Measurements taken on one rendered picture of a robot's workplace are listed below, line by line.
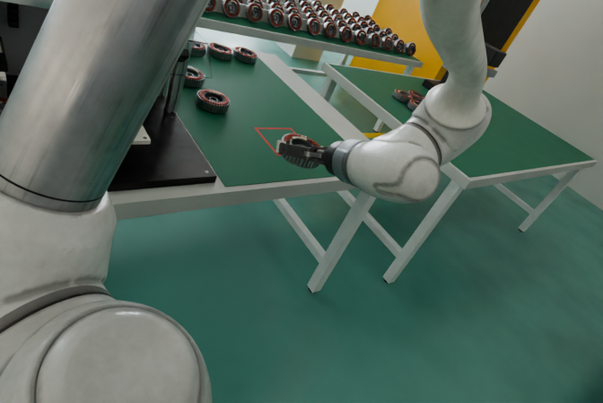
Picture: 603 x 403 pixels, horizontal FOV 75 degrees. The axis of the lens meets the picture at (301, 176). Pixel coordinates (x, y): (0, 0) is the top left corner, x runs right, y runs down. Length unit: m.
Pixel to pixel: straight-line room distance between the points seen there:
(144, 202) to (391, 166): 0.56
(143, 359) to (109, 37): 0.23
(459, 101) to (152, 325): 0.55
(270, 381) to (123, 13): 1.44
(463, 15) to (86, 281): 0.45
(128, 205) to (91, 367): 0.65
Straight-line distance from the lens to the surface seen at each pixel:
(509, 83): 5.85
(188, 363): 0.33
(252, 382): 1.60
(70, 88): 0.35
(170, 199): 0.97
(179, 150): 1.09
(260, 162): 1.18
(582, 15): 5.72
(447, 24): 0.47
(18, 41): 1.27
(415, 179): 0.63
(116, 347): 0.32
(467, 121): 0.71
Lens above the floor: 1.37
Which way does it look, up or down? 31 degrees down
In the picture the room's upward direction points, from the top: 25 degrees clockwise
